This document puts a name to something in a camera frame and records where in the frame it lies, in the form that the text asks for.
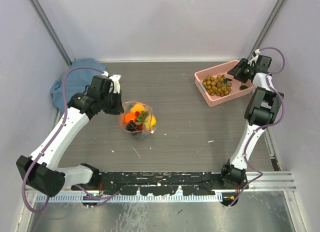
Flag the brown longan bunch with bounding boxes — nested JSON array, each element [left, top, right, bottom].
[[202, 74, 232, 97]]

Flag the orange persimmon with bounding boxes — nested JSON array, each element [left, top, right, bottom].
[[124, 112, 137, 124]]

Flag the orange-yellow peach fruit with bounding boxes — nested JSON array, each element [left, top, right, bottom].
[[130, 103, 146, 113]]

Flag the clear zip top bag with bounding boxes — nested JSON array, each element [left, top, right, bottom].
[[118, 101, 157, 140]]

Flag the dark grape bunch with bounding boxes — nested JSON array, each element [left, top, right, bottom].
[[125, 120, 143, 133]]

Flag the yellow round fruit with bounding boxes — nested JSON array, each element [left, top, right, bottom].
[[145, 115, 157, 129]]

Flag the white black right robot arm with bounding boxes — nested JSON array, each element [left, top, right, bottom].
[[219, 54, 285, 189]]

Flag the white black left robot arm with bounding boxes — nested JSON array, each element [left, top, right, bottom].
[[16, 74, 124, 198]]

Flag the small green leaf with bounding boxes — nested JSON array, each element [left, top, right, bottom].
[[239, 84, 248, 91]]

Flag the pink perforated plastic basket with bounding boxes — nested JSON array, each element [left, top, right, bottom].
[[194, 60, 255, 107]]

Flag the blue cloth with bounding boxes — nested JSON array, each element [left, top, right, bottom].
[[50, 58, 108, 113]]

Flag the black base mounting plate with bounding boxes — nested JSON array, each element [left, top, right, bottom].
[[81, 171, 247, 196]]

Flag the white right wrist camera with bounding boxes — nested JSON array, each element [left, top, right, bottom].
[[247, 49, 261, 67]]

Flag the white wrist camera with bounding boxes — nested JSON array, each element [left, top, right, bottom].
[[247, 49, 261, 67], [102, 71, 122, 94]]

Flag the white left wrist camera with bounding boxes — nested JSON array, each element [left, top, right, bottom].
[[102, 71, 122, 94]]

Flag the aluminium frame post right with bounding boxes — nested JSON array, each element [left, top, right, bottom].
[[247, 0, 287, 59]]

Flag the aluminium frame post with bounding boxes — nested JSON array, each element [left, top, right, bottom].
[[29, 0, 73, 66], [247, 0, 287, 59]]

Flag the white slotted cable duct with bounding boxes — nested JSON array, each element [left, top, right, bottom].
[[49, 192, 223, 203]]

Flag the aluminium frame post left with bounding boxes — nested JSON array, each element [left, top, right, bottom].
[[29, 0, 73, 66]]

